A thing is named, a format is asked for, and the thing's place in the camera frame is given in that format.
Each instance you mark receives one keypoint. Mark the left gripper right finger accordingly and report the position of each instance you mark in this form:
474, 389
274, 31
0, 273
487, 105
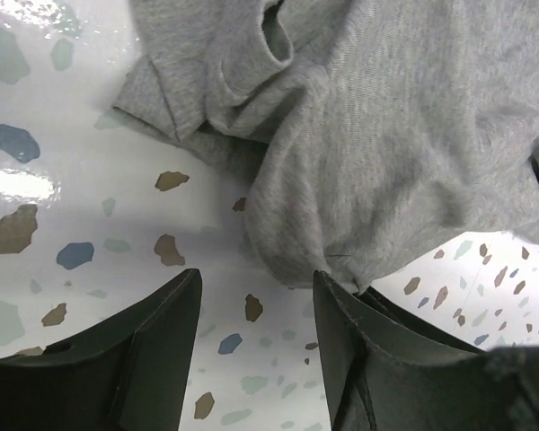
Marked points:
386, 369

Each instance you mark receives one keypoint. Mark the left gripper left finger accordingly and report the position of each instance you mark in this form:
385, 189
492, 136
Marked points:
128, 372

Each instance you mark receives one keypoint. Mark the grey t shirt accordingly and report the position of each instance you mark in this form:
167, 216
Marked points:
372, 131

